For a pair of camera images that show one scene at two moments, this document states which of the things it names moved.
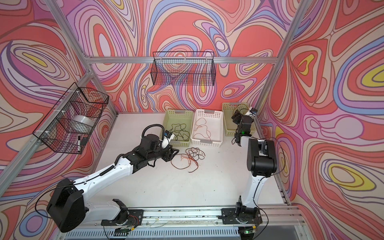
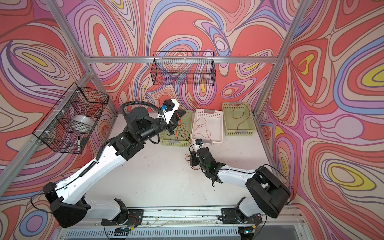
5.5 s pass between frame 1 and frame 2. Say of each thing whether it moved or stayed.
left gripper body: moved
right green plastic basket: stayed
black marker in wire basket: stayed
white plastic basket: stayed
